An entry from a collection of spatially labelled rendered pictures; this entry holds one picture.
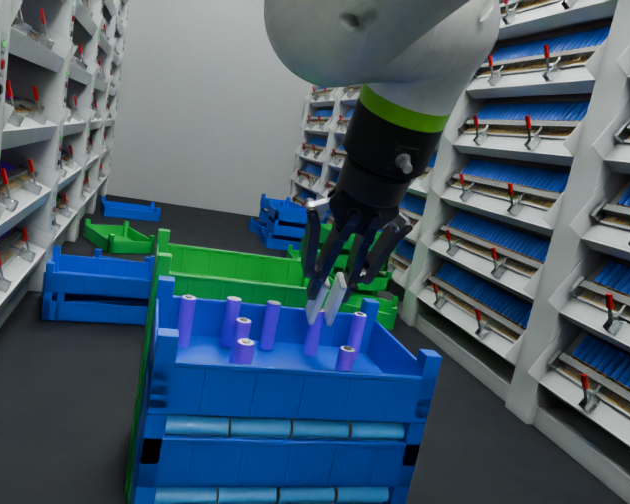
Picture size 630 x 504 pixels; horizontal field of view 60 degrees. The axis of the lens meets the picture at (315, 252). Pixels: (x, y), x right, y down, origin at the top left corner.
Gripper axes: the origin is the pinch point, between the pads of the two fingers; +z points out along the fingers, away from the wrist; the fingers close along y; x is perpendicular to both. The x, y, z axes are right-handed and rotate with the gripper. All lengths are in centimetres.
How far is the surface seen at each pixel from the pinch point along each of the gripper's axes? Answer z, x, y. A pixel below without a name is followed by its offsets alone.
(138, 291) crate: 67, 70, -23
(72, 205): 100, 155, -54
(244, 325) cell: 0.0, -6.1, -10.9
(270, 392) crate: -0.5, -15.6, -9.0
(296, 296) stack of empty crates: 11.2, 12.4, 0.9
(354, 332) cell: 4.7, -0.9, 5.4
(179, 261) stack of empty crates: 20.9, 29.5, -16.4
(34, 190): 47, 84, -52
